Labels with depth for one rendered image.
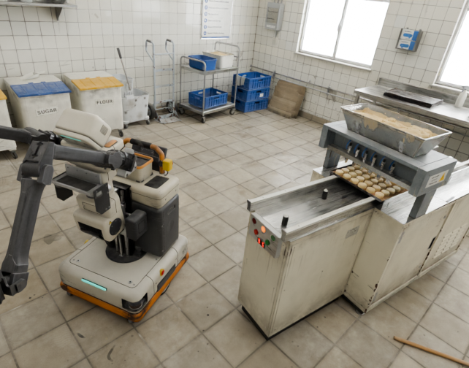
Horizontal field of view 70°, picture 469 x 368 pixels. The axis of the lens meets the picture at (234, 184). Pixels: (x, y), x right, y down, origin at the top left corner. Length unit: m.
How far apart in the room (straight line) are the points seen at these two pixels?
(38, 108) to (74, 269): 2.41
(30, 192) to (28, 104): 3.08
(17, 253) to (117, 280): 1.03
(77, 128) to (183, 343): 1.39
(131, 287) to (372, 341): 1.59
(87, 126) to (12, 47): 3.25
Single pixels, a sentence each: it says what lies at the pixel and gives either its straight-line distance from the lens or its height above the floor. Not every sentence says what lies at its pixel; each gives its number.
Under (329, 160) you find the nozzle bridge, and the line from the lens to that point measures 2.47.
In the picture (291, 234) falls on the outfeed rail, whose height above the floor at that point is 0.88.
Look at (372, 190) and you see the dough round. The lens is 2.18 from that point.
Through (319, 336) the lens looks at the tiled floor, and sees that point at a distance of 2.44.
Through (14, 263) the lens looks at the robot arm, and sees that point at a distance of 1.31.
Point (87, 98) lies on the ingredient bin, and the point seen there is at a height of 0.59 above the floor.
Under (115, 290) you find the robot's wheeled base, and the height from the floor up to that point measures 0.26.
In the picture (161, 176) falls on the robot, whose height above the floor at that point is 0.81.
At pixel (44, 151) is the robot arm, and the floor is 1.35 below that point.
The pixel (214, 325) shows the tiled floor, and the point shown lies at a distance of 2.35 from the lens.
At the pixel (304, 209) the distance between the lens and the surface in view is 1.96.
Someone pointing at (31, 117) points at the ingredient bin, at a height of 0.45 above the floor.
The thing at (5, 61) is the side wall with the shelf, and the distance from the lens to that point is 4.88.
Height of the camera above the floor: 1.88
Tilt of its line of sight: 30 degrees down
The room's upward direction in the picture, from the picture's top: 6 degrees clockwise
